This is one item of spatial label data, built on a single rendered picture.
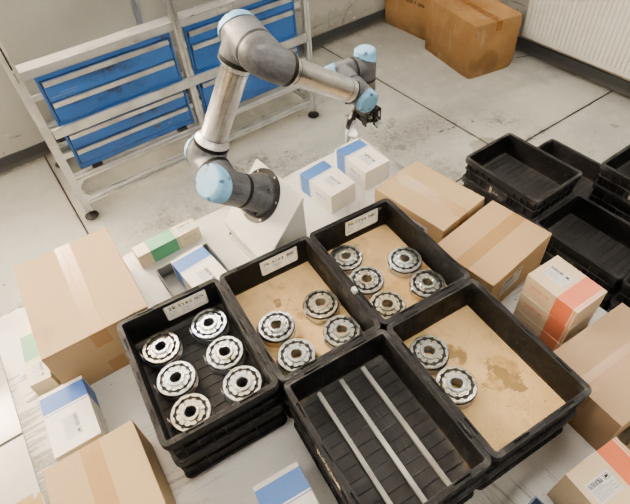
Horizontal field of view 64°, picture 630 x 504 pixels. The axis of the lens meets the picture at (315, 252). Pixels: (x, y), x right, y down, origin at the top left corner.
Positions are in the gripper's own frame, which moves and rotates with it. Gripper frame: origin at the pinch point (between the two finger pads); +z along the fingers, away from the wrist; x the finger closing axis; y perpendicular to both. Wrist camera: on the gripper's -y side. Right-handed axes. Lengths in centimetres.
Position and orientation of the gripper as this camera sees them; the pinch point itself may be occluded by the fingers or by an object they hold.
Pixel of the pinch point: (361, 134)
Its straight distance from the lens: 199.5
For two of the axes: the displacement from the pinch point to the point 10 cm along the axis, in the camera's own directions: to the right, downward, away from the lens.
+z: 0.6, 6.7, 7.4
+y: 5.8, 5.8, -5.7
